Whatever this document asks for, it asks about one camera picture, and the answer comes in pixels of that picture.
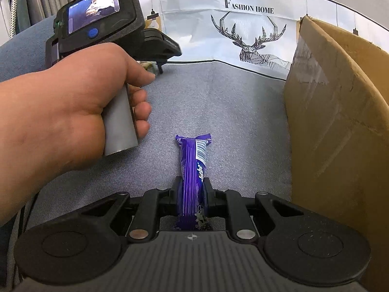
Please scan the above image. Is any person's left hand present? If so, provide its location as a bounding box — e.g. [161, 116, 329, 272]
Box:
[24, 41, 155, 172]

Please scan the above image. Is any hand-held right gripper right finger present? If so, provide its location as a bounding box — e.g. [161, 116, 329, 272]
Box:
[203, 176, 307, 244]

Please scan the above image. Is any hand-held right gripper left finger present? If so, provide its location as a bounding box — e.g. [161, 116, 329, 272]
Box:
[80, 176, 183, 244]

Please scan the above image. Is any brown cardboard box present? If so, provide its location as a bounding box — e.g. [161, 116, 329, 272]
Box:
[284, 15, 389, 292]

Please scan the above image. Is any person's left forearm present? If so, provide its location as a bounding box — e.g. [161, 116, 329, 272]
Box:
[0, 73, 80, 227]

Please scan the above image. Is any mixed nut snack packet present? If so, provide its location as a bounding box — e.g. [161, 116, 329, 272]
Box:
[137, 61, 159, 76]

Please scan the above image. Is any purple snack bar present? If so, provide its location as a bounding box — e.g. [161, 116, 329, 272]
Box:
[173, 133, 213, 232]

